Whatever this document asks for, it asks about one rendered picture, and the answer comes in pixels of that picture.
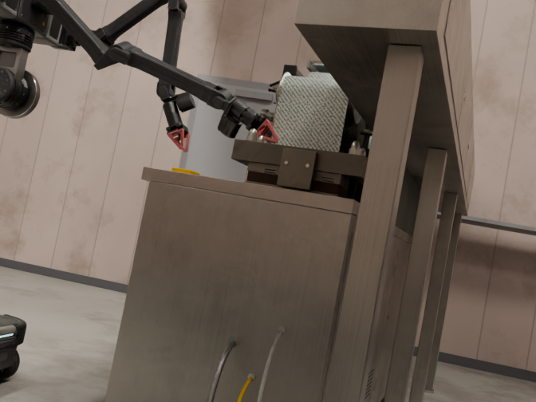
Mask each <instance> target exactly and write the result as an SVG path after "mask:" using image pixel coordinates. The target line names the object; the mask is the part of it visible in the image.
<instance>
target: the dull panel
mask: <svg viewBox="0 0 536 402"><path fill-rule="evenodd" d="M419 197H420V188H419V187H418V185H417V184H416V182H415V180H414V179H413V178H412V176H411V174H410V173H409V171H408V169H407V168H406V167H405V170H404V178H403V183H402V188H401V193H400V201H399V206H398V211H397V216H396V224H395V226H396V227H399V228H400V229H401V230H402V231H404V232H406V233H408V234H409V235H411V236H412V235H413V230H414V225H415V220H416V212H417V207H418V202H419Z"/></svg>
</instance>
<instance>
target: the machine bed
mask: <svg viewBox="0 0 536 402"><path fill-rule="evenodd" d="M141 179H143V180H146V181H154V182H159V183H168V184H173V185H178V186H183V187H193V188H198V189H203V190H208V191H217V192H222V193H227V194H232V195H241V196H246V197H251V198H256V199H264V200H269V201H275V202H280V203H288V204H294V205H299V206H304V207H313V208H318V209H323V210H328V211H337V212H342V213H347V214H352V215H355V216H356V217H357V216H358V211H359V206H360V203H358V202H357V201H356V200H355V199H347V198H341V197H336V196H331V195H322V194H316V193H311V192H306V191H296V190H290V189H285V188H280V187H271V186H265V185H260V184H255V183H245V182H239V181H234V180H229V179H220V178H214V177H209V176H204V175H194V174H188V173H183V172H178V171H169V170H163V169H158V168H153V167H144V169H143V173H142V177H141ZM393 235H394V236H396V237H397V238H400V239H402V240H404V241H405V242H408V243H409V244H411V243H412V236H411V235H409V234H408V233H406V232H404V231H402V230H401V229H400V228H399V227H396V226H395V229H394V234H393Z"/></svg>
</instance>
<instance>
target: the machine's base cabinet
mask: <svg viewBox="0 0 536 402"><path fill-rule="evenodd" d="M356 224H357V217H356V216H355V215H352V214H347V213H342V212H337V211H328V210H323V209H318V208H313V207H304V206H299V205H294V204H288V203H280V202H275V201H269V200H264V199H256V198H251V197H246V196H241V195H232V194H227V193H222V192H217V191H208V190H203V189H198V188H193V187H183V186H178V185H173V184H168V183H159V182H154V181H149V185H148V192H147V196H146V200H145V204H144V212H143V216H142V220H141V224H140V231H139V235H138V239H137V244H136V251H135V255H134V259H133V264H132V271H131V274H130V279H129V283H128V290H127V294H126V298H125V303H124V310H123V314H122V318H121V323H120V329H119V333H118V338H117V342H116V349H115V353H114V358H113V362H112V369H111V373H110V377H109V382H108V388H107V392H106V397H105V401H104V402H207V398H208V394H209V391H210V388H211V383H212V380H213V377H214V374H215V370H216V368H217V365H218V363H219V360H220V357H221V356H222V354H223V351H224V349H225V348H226V346H227V345H228V340H229V338H230V337H232V336H236V337H238V338H239V344H238V345H237V346H235V347H233V349H232V350H231V351H230V353H229V355H228V357H227V360H226V362H225V364H224V366H223V370H222V373H221V376H220V378H219V382H218V386H217V389H216V392H215V398H214V400H213V402H237V401H238V398H239V395H240V393H241V391H242V388H243V386H244V384H245V383H246V382H247V380H248V379H247V376H248V374H249V373H252V372H253V373H255V375H256V379H255V380H253V381H251V382H250V383H249V384H248V386H247V388H246V391H245V392H244V394H243V397H242V400H241V402H257V399H258V392H259V389H260V385H261V382H262V376H263V373H264V369H265V366H266V362H267V358H268V356H269V353H270V349H271V346H272V344H273V342H274V339H275V337H276V336H277V334H278V327H280V326H285V327H286V334H284V335H281V337H280V338H279V340H278V343H277V345H276V348H275V350H274V354H273V356H272V360H271V362H270V367H269V371H268V374H267V377H266V383H265V387H264V390H263V394H262V400H261V402H325V394H326V389H327V384H328V379H329V371H330V366H331V362H332V357H333V349H334V345H335V340H336V335H337V327H338V322H339V317H340V313H341V305H342V300H343V295H344V291H345V283H346V278H347V273H348V268H349V260H350V255H351V251H352V246H353V238H354V234H355V229H356ZM410 248H411V244H409V243H408V242H405V241H404V240H402V239H400V238H397V237H396V236H394V235H393V239H392V247H391V252H390V256H389V261H388V269H387V274H386V279H385V284H384V292H383V297H382V302H381V307H380V315H379V320H378V325H377V329H376V338H375V342H374V347H373V352H372V360H371V365H370V370H369V375H368V383H367V388H366V393H365V401H364V402H381V400H382V399H383V398H384V395H385V391H386V386H387V381H388V373H389V368H390V363H391V358H392V350H393V345H394V340H395V335H396V327H397V322H398V317H399V312H400V303H401V298H402V294H403V289H404V280H405V276H406V271H407V266H408V257H409V253H410Z"/></svg>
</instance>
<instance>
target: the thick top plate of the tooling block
mask: <svg viewBox="0 0 536 402"><path fill-rule="evenodd" d="M283 148H292V149H299V150H306V151H311V152H317V153H318V156H317V163H316V168H315V171H322V172H328V173H333V174H339V175H343V176H344V177H345V178H346V179H348V180H349V179H356V180H357V183H360V184H364V180H365V172H366V167H367V163H368V158H367V157H366V156H361V155H354V154H348V153H342V152H330V151H323V150H317V149H311V148H299V147H293V146H286V145H280V144H268V143H262V142H255V141H249V140H237V139H234V147H233V152H232V156H231V159H233V160H236V161H238V162H239V163H241V164H244V165H246V166H248V164H249V161H250V162H255V163H261V164H272V165H278V166H280V164H281V159H282V152H283Z"/></svg>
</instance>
